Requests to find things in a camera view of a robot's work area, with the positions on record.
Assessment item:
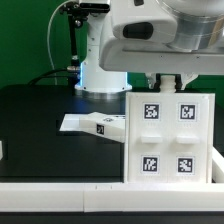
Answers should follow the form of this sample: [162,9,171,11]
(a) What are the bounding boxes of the white cabinet body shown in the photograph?
[124,76,215,183]

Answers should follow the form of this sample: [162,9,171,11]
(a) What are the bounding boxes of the flat white base sheet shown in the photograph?
[59,114,127,133]

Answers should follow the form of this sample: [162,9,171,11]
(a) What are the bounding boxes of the small white cabinet panel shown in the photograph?
[127,96,167,183]

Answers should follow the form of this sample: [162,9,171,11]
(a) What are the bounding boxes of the black cable bundle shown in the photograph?
[27,68,81,86]

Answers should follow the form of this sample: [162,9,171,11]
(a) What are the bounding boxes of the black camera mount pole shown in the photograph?
[59,2,88,87]

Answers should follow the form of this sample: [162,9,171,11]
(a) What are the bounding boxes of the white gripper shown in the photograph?
[99,38,224,91]

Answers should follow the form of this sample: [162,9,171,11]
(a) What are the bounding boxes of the white cabinet top block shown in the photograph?
[79,112,125,143]

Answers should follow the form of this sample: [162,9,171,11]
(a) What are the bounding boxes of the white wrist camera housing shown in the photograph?
[110,0,177,43]

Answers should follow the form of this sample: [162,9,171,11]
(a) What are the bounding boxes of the white cabinet door panel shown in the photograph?
[168,94,214,183]

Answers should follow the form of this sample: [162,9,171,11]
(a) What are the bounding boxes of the white fence bar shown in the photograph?
[0,183,224,212]
[212,149,224,184]

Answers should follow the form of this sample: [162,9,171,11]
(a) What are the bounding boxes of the white right fence bar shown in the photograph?
[212,149,224,184]

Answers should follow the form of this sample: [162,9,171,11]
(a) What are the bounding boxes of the white front fence bar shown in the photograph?
[0,183,224,212]

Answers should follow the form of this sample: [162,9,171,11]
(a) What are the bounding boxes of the white left edge block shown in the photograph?
[0,140,3,161]

